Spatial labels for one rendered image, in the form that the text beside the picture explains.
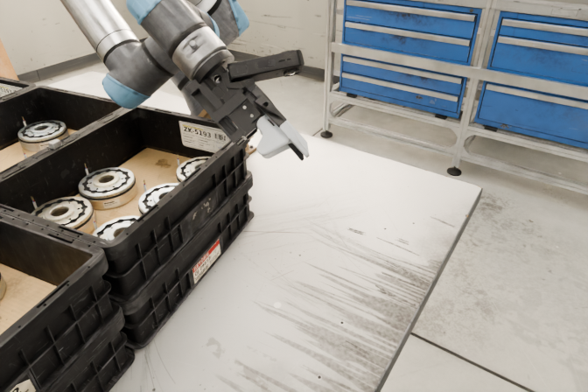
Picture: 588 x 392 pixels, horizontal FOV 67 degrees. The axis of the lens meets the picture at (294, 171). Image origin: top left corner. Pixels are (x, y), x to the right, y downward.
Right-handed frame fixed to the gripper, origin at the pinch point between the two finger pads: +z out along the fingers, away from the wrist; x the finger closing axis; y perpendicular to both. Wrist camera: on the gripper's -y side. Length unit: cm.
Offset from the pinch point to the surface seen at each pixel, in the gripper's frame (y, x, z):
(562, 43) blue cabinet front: -125, -124, 38
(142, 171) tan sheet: 26.8, -27.9, -21.0
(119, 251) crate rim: 28.5, 5.9, -7.7
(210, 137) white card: 11.1, -27.0, -16.6
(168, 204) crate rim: 21.1, -1.8, -9.0
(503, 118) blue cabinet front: -96, -151, 53
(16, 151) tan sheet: 47, -36, -45
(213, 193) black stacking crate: 16.7, -15.2, -6.5
